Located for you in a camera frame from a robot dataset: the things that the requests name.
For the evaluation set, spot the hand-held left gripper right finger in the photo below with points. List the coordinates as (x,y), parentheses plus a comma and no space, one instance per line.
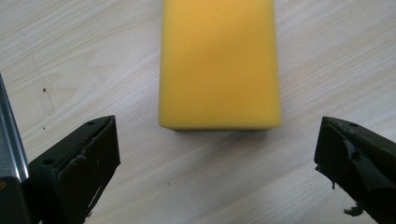
(364,161)

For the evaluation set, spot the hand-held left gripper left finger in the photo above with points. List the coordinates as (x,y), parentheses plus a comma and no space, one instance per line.
(77,174)

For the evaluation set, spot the yellow sponge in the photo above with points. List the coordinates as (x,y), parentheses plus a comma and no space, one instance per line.
(219,65)

